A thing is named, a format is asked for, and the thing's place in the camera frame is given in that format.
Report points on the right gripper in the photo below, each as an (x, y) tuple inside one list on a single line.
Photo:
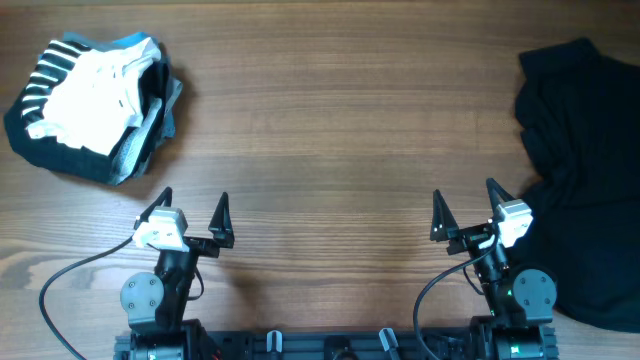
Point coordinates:
[(443, 227)]

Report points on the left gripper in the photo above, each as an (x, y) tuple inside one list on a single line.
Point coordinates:
[(221, 227)]

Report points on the black t-shirt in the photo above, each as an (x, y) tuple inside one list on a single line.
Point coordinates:
[(579, 113)]

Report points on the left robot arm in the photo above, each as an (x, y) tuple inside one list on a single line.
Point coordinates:
[(155, 301)]

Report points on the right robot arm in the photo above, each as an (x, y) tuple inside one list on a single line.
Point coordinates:
[(520, 299)]

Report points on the grey blue folded garments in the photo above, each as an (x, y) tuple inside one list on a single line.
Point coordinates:
[(160, 89)]

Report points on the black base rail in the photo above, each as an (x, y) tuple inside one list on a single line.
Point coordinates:
[(340, 345)]

